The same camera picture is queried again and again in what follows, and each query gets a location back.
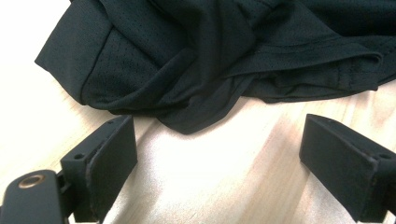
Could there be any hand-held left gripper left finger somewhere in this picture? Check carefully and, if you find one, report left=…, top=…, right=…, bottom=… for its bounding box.
left=60, top=115, right=138, bottom=224

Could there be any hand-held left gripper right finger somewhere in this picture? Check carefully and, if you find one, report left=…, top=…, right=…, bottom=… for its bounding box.
left=299, top=113, right=396, bottom=224

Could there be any dark mesh garment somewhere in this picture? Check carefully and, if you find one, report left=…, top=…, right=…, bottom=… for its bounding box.
left=34, top=0, right=396, bottom=135

